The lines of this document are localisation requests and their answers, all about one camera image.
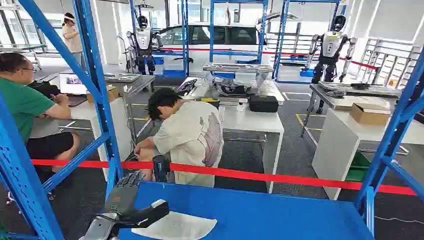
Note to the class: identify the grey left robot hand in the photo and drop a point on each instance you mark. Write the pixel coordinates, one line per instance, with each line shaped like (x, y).
(122, 205)

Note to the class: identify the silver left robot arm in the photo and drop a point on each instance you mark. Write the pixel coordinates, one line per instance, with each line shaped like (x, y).
(99, 230)

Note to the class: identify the white paper sheet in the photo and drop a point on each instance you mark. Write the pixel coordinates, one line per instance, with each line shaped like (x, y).
(175, 228)

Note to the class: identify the white table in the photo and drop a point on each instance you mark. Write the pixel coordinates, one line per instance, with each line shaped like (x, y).
(255, 121)
(99, 126)
(338, 149)

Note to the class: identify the crouching person in cream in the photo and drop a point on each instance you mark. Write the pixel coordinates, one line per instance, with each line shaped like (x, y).
(188, 136)

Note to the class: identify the small cardboard box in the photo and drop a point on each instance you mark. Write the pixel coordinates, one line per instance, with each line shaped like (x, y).
(112, 92)

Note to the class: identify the steel workbench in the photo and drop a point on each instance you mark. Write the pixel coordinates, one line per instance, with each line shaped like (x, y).
(139, 81)
(351, 99)

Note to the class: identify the long red barrier tape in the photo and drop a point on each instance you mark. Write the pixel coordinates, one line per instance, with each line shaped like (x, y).
(251, 176)

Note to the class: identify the open white laptop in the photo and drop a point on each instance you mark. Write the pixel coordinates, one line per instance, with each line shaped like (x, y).
(71, 82)

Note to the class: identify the black flat tray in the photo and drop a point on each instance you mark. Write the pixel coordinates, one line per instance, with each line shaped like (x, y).
(186, 86)

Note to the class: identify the blue rack shelf board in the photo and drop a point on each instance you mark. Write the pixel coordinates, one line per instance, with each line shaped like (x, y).
(258, 215)

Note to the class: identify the seated person in green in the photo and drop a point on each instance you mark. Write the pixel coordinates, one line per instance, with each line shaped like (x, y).
(23, 102)

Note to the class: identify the small clear bottle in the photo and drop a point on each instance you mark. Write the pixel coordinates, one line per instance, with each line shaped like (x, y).
(240, 107)

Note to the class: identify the white black humanoid robot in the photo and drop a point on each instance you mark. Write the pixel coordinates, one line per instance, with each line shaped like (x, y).
(143, 41)
(331, 46)

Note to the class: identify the black carrying case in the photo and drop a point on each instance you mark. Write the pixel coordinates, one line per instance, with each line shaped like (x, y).
(263, 103)

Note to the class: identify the standing person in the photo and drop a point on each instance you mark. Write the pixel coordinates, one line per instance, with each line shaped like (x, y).
(72, 38)

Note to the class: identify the blue storage rack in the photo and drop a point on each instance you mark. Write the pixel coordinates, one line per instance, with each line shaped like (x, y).
(184, 36)
(281, 36)
(212, 30)

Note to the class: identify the white car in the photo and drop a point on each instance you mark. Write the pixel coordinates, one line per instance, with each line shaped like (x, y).
(228, 36)

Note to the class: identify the thin red barrier tape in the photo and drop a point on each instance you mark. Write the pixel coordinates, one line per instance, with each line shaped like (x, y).
(291, 53)

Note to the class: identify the green crate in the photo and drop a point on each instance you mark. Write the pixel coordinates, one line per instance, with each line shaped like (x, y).
(359, 167)

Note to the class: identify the large cardboard box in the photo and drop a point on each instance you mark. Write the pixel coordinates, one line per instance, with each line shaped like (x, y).
(369, 114)

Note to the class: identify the white metal rack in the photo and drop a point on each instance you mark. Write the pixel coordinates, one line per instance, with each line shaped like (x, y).
(391, 59)

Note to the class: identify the black barrier post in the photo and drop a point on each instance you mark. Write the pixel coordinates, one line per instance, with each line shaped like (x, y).
(161, 167)

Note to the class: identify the blue steel rack frame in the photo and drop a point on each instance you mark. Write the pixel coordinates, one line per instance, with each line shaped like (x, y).
(394, 132)
(96, 82)

